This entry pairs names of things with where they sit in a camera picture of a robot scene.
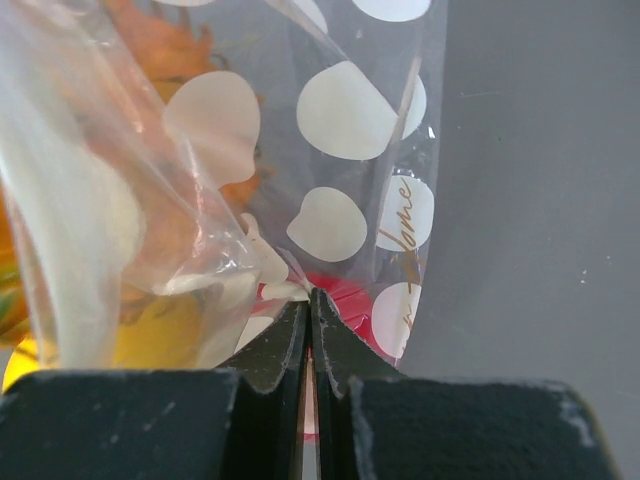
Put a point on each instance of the polka dot zip bag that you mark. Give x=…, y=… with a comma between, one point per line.
x=350, y=95

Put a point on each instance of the red pepper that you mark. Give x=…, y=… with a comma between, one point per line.
x=352, y=301

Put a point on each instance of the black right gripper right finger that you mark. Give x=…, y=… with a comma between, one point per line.
x=374, y=422

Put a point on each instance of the orange pineapple with green leaves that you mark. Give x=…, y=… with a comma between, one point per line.
x=128, y=150

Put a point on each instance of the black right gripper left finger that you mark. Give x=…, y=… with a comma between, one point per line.
x=241, y=420

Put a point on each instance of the yellow lemon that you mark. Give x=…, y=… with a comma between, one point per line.
x=165, y=335

